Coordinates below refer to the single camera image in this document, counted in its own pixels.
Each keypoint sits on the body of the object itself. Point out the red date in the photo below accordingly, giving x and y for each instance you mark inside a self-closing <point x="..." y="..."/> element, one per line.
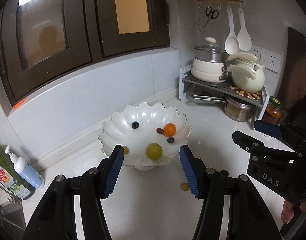
<point x="160" y="131"/>

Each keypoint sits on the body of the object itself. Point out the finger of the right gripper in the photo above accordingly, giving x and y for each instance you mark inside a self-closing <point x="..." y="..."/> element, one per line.
<point x="249" y="144"/>
<point x="271" y="130"/>

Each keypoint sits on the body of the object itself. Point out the black knife block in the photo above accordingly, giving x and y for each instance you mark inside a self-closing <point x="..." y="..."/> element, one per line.
<point x="297" y="114"/>

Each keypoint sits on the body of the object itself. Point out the white rice spoon left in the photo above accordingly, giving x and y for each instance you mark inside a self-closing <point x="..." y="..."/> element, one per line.
<point x="232" y="45"/>

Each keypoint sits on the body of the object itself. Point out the cream pot with glass lid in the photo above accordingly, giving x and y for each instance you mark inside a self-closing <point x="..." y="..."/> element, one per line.
<point x="209" y="62"/>

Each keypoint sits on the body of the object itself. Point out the dark wooden cutting board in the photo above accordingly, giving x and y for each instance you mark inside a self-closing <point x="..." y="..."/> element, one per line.
<point x="293" y="85"/>

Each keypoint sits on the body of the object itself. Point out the green apple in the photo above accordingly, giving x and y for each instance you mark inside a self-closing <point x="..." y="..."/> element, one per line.
<point x="154" y="151"/>

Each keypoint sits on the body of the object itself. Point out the dark brown window frame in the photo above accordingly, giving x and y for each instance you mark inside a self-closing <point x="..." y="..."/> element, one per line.
<point x="43" y="40"/>

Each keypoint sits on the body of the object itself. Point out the white blue pump bottle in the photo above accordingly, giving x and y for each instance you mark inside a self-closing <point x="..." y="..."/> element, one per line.
<point x="25" y="170"/>

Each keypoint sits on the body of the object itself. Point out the white wall power sockets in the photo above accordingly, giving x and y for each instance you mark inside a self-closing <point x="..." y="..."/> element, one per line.
<point x="270" y="59"/>

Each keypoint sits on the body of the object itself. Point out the dark plum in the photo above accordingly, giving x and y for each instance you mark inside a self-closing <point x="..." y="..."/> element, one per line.
<point x="224" y="173"/>
<point x="135" y="125"/>

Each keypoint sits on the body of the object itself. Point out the stainless steel pot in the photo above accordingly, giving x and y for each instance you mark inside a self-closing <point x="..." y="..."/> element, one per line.
<point x="238" y="110"/>

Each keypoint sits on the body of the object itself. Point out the small brown longan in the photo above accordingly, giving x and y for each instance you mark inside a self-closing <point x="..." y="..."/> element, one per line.
<point x="184" y="186"/>

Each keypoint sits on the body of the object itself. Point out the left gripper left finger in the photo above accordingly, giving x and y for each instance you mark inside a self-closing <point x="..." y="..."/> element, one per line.
<point x="54" y="216"/>

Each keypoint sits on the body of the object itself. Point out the white rice spoon right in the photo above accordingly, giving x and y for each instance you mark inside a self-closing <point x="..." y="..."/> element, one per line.
<point x="243" y="36"/>

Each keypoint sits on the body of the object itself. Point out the brown kiwi fruit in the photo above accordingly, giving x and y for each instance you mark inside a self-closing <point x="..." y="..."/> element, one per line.
<point x="126" y="150"/>

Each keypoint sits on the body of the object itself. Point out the white scalloped ceramic bowl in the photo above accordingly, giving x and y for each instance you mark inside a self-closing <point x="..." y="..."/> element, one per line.
<point x="118" y="131"/>

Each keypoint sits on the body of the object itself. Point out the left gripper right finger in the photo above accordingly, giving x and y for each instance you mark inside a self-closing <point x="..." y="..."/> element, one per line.
<point x="249" y="217"/>

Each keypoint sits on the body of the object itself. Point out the white grey kitchen rack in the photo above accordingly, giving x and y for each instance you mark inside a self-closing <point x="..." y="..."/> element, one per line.
<point x="224" y="88"/>

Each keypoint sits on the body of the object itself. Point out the cream ceramic kettle pot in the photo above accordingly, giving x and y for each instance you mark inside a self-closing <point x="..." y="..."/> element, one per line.
<point x="246" y="72"/>

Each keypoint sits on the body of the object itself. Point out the person's right hand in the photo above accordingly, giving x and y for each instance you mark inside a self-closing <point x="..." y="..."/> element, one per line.
<point x="288" y="211"/>

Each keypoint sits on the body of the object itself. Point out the blueberry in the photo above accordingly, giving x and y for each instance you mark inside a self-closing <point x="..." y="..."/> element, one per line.
<point x="170" y="140"/>

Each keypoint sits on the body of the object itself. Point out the white rice spoon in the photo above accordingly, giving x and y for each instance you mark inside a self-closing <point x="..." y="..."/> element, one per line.
<point x="232" y="45"/>
<point x="243" y="36"/>

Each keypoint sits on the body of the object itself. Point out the orange tangerine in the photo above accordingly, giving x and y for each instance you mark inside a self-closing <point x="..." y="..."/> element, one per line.
<point x="169" y="130"/>

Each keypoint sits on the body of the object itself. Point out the glass jar brown sauce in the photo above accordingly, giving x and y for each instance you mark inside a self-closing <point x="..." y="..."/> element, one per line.
<point x="273" y="112"/>

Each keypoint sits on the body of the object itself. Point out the green dish soap bottle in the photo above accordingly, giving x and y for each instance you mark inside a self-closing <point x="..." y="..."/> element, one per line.
<point x="10" y="180"/>

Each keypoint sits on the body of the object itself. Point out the black scissors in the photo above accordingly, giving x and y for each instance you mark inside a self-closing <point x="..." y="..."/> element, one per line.
<point x="211" y="13"/>

